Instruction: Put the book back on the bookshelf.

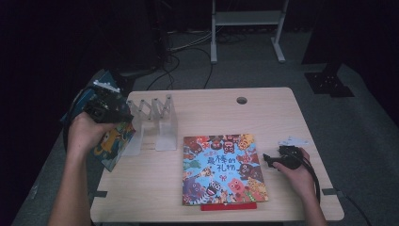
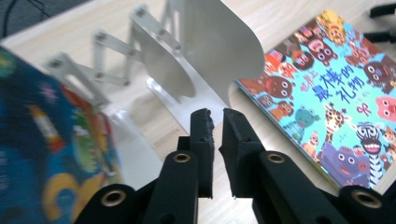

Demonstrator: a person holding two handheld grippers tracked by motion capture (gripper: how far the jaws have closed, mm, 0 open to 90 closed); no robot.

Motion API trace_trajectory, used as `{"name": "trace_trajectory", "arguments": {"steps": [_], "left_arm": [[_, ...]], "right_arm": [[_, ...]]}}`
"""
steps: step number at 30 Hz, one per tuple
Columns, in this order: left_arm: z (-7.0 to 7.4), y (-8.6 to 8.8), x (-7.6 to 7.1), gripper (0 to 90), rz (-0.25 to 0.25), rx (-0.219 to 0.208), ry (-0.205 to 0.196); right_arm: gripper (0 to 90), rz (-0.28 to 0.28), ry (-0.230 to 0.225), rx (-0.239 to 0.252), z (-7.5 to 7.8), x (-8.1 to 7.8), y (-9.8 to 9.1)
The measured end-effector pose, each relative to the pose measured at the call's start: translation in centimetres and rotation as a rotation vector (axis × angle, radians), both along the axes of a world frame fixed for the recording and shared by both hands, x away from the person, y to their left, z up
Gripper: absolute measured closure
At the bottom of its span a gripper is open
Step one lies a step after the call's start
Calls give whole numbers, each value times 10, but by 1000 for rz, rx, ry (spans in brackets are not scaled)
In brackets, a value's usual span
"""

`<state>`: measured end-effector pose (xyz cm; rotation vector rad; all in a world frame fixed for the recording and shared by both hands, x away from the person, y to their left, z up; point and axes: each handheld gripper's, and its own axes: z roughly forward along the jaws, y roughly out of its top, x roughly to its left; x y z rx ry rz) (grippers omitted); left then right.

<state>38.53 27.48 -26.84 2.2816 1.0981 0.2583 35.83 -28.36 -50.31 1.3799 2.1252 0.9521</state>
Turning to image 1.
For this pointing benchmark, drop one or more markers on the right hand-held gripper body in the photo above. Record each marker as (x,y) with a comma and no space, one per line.
(290,158)

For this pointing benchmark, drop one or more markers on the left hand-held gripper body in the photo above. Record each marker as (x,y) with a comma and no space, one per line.
(105,106)

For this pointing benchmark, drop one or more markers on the blue monster picture book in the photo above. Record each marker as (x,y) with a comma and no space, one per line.
(116,147)

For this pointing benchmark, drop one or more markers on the clear acrylic book rack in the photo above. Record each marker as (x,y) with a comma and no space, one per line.
(164,132)

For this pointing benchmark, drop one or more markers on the colourful animals picture book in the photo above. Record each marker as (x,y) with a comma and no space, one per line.
(224,169)

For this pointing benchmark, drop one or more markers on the red picture book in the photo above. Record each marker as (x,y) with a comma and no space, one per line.
(229,206)

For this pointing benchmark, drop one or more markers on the person's right hand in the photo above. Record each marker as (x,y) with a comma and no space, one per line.
(298,182)

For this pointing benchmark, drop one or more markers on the person's left hand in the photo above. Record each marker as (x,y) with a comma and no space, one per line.
(87,133)

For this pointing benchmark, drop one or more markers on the black tape strip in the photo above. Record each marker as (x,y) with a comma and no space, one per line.
(330,191)
(99,194)

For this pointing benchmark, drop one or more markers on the white metal stand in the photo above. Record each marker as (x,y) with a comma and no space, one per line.
(247,18)

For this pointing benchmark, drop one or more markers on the black stand with base plate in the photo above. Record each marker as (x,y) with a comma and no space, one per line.
(125,80)
(329,83)

